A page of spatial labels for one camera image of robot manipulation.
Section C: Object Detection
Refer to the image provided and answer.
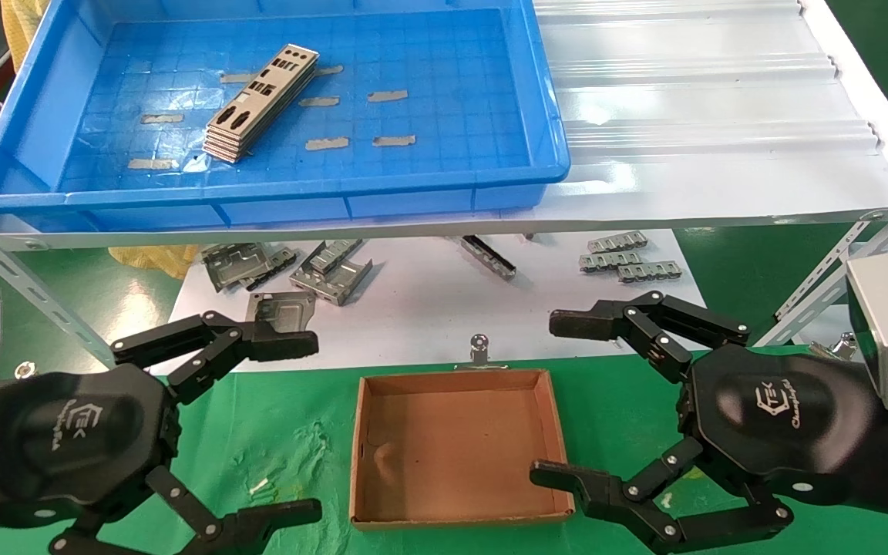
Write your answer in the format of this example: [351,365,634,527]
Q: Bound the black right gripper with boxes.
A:
[530,291,888,555]

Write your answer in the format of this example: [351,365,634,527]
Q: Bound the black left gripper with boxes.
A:
[0,364,323,555]

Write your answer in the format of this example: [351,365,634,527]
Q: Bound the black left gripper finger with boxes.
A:
[110,311,320,405]

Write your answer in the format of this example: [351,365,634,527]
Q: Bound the shallow brown cardboard box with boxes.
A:
[349,368,575,531]

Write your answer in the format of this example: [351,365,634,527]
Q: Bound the blue plastic tray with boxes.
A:
[0,0,572,232]

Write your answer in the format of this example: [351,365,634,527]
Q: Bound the green table cloth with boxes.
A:
[0,351,888,555]

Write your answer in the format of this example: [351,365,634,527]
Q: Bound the small slotted metal piece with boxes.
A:
[307,239,364,277]

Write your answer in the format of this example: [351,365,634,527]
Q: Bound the yellow plastic bag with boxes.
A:
[1,0,52,70]
[109,245,202,280]

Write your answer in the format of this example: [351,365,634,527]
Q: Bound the small notched metal strip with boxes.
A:
[579,251,643,273]
[617,262,682,283]
[587,232,649,254]

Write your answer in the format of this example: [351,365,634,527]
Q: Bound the stack of metal shield plates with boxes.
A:
[203,58,320,164]

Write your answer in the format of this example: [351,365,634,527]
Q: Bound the grey slotted shelf brace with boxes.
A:
[752,135,888,348]

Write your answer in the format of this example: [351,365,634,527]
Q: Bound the white metal shelf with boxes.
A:
[0,0,888,251]

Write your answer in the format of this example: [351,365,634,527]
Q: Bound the flat square metal bracket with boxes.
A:
[247,291,316,336]

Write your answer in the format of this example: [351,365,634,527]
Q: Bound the folded sheet metal bracket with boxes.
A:
[201,243,275,294]
[290,239,374,307]

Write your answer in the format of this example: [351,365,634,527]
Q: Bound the long narrow metal rail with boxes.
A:
[456,235,518,280]

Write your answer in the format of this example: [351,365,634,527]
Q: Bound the grey slotted shelf post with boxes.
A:
[0,204,117,363]

